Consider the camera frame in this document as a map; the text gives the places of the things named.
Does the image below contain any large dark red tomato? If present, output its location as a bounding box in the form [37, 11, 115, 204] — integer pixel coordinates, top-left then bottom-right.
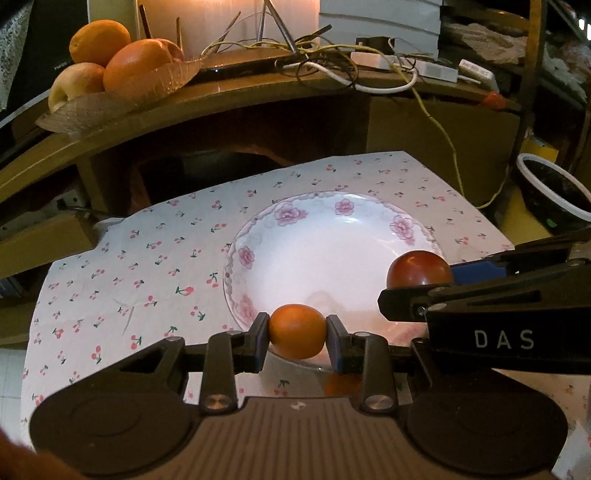
[387, 250, 453, 289]

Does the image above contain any small orange tangerine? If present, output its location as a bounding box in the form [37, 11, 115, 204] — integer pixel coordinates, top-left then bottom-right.
[269, 304, 327, 360]

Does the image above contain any white floral porcelain plate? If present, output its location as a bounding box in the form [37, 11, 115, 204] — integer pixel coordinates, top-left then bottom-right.
[223, 192, 443, 346]

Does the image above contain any black bin white rim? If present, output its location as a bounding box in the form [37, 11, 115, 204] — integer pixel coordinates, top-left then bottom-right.
[516, 153, 590, 235]

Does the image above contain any cherry print tablecloth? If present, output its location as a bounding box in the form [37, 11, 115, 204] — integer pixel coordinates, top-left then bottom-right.
[21, 150, 591, 480]

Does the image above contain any black flat router device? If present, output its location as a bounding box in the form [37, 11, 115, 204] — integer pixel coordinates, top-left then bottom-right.
[198, 56, 290, 77]

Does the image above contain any glass leaf fruit tray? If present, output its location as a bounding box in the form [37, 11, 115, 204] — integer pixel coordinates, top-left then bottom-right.
[36, 58, 202, 137]

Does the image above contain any large orange on tray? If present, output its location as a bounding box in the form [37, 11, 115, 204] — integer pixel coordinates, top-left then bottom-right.
[103, 39, 173, 92]

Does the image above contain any red apple on tray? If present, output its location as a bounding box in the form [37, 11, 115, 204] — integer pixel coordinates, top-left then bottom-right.
[158, 38, 184, 62]

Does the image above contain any yellow apple on tray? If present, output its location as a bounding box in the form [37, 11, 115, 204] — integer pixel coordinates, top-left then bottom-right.
[48, 62, 104, 113]

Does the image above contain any white lace cloth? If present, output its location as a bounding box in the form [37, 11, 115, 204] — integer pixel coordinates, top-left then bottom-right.
[1, 1, 33, 110]

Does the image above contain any yellow cable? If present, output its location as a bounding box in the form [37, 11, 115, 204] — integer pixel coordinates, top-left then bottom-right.
[202, 36, 510, 210]

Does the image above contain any white power cable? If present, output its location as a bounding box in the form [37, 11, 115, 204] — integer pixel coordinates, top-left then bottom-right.
[276, 55, 420, 95]

